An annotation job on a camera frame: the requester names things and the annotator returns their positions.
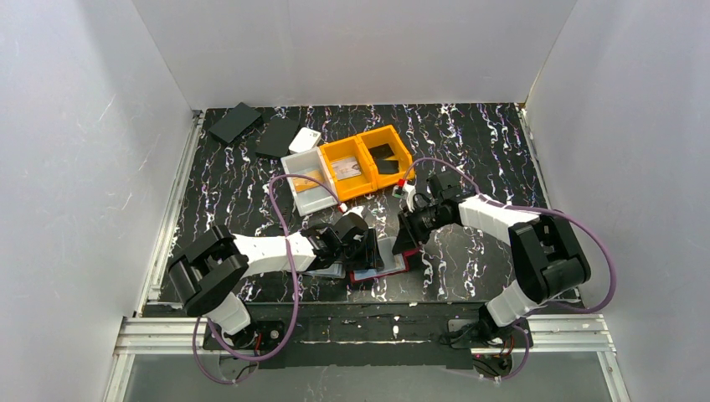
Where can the grey credit card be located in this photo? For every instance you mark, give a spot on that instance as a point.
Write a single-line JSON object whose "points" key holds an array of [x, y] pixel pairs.
{"points": [[387, 166]]}

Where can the orange card in bin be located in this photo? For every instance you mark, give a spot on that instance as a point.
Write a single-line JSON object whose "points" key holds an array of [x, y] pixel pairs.
{"points": [[305, 180]]}

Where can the black flat box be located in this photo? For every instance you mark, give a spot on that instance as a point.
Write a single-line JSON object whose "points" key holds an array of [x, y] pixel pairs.
{"points": [[234, 123], [278, 135]]}

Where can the id card in bin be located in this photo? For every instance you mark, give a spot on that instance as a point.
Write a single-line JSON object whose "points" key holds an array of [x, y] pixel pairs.
{"points": [[346, 168]]}

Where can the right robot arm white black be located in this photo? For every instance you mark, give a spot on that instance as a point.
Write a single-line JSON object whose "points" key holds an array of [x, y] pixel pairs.
{"points": [[546, 254]]}

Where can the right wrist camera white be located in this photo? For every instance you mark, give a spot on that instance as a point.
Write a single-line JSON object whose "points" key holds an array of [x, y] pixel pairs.
{"points": [[405, 192]]}

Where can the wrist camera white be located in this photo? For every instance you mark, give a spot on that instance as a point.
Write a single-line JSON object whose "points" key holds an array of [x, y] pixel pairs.
{"points": [[351, 211], [405, 192]]}

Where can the black card in bin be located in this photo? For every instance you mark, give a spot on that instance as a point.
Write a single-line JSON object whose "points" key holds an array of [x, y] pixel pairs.
{"points": [[381, 152]]}

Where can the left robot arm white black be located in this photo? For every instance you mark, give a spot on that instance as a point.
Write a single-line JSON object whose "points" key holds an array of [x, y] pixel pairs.
{"points": [[205, 273]]}

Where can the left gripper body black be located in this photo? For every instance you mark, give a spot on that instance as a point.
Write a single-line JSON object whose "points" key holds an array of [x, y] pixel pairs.
{"points": [[367, 250]]}

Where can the black flat box right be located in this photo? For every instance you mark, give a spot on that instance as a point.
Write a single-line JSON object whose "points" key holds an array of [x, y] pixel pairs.
{"points": [[278, 135]]}

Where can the grey card holder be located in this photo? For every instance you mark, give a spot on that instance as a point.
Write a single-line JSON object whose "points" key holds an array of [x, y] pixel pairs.
{"points": [[334, 271]]}

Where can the black flat box left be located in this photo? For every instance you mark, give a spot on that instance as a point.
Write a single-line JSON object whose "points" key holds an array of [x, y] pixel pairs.
{"points": [[234, 123]]}

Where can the orange bin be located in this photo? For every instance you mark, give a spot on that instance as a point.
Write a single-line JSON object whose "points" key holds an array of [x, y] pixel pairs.
{"points": [[352, 187], [381, 135]]}

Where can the red leather card holder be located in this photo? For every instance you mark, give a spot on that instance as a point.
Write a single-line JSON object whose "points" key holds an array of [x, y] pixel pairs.
{"points": [[392, 265]]}

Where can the orange bin right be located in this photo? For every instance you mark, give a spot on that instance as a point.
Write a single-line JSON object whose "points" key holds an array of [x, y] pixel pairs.
{"points": [[381, 135]]}

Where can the orange bin middle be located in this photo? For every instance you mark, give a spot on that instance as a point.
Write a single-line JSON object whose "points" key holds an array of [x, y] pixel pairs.
{"points": [[352, 187]]}

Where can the white small box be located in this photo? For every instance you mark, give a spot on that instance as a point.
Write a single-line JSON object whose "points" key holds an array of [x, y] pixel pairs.
{"points": [[304, 140]]}

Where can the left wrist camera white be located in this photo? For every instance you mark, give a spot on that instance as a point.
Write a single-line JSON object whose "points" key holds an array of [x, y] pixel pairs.
{"points": [[351, 211]]}

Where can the white plastic bin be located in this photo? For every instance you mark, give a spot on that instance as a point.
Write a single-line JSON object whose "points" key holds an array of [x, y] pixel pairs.
{"points": [[315, 199]]}

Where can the aluminium rail frame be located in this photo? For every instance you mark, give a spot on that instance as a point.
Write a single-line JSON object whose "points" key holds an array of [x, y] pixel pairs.
{"points": [[549, 334]]}

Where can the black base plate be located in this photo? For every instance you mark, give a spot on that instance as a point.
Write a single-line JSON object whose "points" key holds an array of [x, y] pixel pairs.
{"points": [[389, 334]]}

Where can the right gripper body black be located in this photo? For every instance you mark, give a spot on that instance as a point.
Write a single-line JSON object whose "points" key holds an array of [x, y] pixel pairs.
{"points": [[410, 230]]}

